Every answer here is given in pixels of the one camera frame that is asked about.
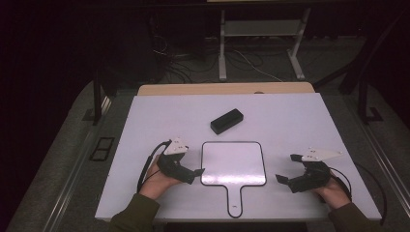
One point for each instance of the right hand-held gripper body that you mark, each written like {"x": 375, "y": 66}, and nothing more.
{"x": 312, "y": 177}

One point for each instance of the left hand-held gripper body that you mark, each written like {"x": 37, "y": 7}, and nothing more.
{"x": 172, "y": 166}

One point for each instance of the black whiteboard eraser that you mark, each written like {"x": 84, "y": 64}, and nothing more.
{"x": 226, "y": 121}

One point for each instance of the person's left hand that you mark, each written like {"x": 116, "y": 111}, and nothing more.
{"x": 154, "y": 185}

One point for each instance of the person's right hand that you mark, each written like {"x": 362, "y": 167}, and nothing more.
{"x": 333, "y": 193}

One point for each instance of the wooden table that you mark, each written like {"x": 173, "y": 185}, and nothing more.
{"x": 209, "y": 88}

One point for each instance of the black metal stand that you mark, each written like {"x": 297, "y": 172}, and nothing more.
{"x": 362, "y": 103}
{"x": 96, "y": 103}

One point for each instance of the white metal rack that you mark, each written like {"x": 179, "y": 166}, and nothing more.
{"x": 222, "y": 48}

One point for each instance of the aluminium floor rail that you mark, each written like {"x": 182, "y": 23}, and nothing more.
{"x": 69, "y": 190}
{"x": 386, "y": 167}

